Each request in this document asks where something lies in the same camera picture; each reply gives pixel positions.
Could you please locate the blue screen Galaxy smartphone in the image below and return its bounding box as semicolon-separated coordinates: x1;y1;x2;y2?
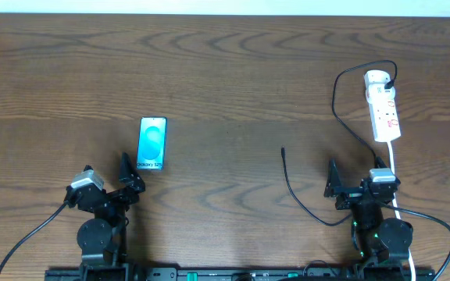
136;116;167;170

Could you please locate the black charging cable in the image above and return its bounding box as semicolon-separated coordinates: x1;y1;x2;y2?
280;59;398;228

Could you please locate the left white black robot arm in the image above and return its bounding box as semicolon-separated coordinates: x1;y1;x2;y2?
64;153;145;280

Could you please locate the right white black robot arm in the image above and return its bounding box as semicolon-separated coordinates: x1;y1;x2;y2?
323;160;413;279

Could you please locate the white USB charger adapter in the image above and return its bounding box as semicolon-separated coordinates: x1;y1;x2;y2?
366;83;396;105

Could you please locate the white power strip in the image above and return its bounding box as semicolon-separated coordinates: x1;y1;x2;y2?
364;69;401;143

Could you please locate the white power strip cord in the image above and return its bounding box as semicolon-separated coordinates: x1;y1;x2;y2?
386;140;417;281

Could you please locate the black mounting rail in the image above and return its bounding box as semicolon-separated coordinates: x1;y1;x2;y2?
45;265;437;281

